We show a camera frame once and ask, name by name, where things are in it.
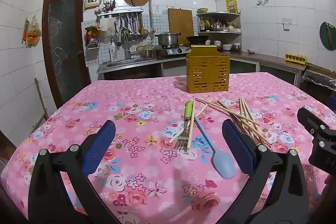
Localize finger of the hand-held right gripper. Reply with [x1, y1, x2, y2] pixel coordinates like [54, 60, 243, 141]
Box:
[297, 107, 336, 136]

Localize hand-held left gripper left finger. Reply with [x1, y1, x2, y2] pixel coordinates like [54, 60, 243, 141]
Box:
[28, 120, 124, 224]

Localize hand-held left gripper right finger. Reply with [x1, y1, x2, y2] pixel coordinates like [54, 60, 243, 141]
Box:
[218, 119, 310, 224]

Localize light blue silicone spoon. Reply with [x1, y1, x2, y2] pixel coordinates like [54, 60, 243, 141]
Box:
[194, 116, 236, 179]

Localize pile of wooden chopsticks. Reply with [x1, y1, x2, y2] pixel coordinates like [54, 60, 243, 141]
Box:
[169, 97, 271, 147]

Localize green handled scallion cutter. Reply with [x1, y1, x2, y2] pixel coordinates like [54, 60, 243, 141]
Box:
[175, 101, 195, 152]

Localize yellow slotted utensil holder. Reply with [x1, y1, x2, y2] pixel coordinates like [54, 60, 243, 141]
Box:
[186, 45, 231, 94]

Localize row of hanging kitchen utensils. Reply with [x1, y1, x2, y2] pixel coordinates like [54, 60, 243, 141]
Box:
[112, 14, 148, 45]

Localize pink floral tablecloth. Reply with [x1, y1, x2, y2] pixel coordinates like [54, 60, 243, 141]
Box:
[0, 72, 336, 224]

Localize foil covered shelf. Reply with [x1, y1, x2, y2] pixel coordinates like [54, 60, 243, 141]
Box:
[302, 69, 336, 91]

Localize yellow egg carton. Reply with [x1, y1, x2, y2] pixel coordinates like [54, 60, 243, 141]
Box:
[285, 53, 307, 65]

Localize wooden broom stick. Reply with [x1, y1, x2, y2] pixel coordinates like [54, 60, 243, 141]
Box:
[34, 78, 49, 121]

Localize steel sink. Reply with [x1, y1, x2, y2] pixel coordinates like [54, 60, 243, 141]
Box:
[106, 57, 156, 68]

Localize green round board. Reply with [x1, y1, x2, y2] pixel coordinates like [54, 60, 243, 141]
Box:
[319, 21, 336, 51]

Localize metal faucet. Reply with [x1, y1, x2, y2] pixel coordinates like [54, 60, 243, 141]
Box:
[123, 38, 135, 60]

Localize stack of white bowls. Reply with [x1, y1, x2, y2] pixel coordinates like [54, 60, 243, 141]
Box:
[214, 40, 233, 51]

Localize dark glass panel door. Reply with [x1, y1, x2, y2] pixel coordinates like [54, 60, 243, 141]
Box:
[42, 0, 91, 109]

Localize gas stove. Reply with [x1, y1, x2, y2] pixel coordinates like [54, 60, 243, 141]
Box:
[160, 44, 192, 57]

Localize black wok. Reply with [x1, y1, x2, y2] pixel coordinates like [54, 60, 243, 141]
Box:
[186, 34, 210, 45]

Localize steel pot with lid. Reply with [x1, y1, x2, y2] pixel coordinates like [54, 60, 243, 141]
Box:
[154, 31, 182, 46]

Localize row of condiment bottles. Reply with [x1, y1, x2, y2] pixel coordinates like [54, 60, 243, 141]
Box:
[199, 17, 237, 32]

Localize hanging plastic bags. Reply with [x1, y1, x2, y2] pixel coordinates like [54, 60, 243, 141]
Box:
[22, 17, 42, 48]

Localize rectangular wooden cutting board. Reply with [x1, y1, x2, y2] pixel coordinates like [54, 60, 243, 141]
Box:
[167, 8, 195, 38]

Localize corner wall shelf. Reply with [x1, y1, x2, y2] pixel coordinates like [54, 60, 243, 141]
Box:
[196, 11, 242, 36]

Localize metal wall utensil rack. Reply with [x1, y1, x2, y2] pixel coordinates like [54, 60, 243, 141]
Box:
[96, 8, 145, 20]

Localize white wall control box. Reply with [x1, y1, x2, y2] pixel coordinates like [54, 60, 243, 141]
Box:
[84, 0, 102, 11]

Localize yellow wall poster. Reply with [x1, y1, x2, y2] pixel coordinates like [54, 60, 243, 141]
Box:
[226, 0, 238, 14]

